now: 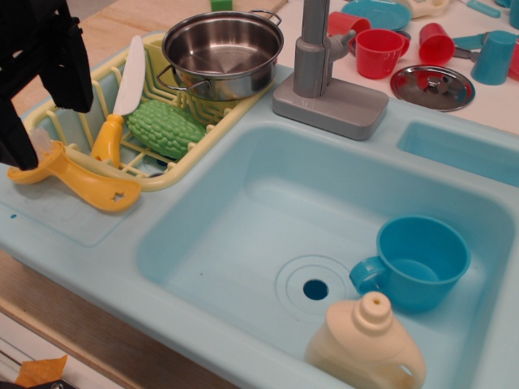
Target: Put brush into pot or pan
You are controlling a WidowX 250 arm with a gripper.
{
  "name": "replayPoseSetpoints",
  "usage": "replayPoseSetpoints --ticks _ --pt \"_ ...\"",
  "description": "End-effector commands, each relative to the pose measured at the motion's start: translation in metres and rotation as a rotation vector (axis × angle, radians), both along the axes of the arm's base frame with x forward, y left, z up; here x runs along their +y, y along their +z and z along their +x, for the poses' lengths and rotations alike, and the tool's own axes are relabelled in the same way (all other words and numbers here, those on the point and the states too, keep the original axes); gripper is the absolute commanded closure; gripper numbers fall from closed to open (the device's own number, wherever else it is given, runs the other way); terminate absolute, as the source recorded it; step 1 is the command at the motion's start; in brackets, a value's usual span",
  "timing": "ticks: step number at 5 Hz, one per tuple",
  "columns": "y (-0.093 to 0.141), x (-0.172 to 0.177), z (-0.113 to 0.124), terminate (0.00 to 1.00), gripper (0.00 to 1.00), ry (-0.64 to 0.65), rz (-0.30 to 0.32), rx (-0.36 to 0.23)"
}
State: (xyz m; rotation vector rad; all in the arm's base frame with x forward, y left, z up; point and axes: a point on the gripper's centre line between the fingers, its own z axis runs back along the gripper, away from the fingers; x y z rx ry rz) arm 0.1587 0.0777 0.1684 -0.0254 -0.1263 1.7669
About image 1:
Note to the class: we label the blue plastic plate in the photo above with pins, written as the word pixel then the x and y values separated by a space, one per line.
pixel 381 14

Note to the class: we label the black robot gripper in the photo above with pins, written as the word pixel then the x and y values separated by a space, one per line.
pixel 39 39

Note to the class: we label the green toy bitter gourd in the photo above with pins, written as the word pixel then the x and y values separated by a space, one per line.
pixel 166 129

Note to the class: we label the cream toy appliance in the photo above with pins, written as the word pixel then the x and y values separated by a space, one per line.
pixel 422 8

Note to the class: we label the red plastic cup behind faucet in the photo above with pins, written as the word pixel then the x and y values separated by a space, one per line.
pixel 343 28

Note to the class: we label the blue toy utensil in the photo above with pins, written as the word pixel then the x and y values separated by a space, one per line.
pixel 471 42

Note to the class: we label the stainless steel pot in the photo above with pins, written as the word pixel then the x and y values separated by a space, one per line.
pixel 222 55

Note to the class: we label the pale yellow dish rack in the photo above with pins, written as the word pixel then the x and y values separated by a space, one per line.
pixel 78 131

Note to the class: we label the cream toy detergent bottle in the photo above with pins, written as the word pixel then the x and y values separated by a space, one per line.
pixel 363 344

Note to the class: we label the red plastic cup front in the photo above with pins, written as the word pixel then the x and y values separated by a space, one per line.
pixel 377 52

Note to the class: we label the light blue toy sink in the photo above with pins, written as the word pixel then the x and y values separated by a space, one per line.
pixel 235 264

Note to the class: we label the blue plastic cup right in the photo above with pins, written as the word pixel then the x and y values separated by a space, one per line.
pixel 492 65

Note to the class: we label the steel pot lid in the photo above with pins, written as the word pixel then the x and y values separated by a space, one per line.
pixel 433 87

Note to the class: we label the white yellow toy knife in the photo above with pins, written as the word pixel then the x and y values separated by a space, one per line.
pixel 106 148

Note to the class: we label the red plastic cup right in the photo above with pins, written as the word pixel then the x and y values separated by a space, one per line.
pixel 436 47

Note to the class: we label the green toy block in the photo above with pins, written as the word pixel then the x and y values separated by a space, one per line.
pixel 221 5

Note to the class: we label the grey toy faucet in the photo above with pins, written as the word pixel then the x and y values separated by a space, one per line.
pixel 313 97

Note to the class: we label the yellow dish brush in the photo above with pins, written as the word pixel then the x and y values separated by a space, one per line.
pixel 107 194

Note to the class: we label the orange tape piece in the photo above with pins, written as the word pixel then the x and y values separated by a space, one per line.
pixel 34 373

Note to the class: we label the blue plastic cup in sink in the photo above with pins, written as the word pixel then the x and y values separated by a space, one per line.
pixel 418 262

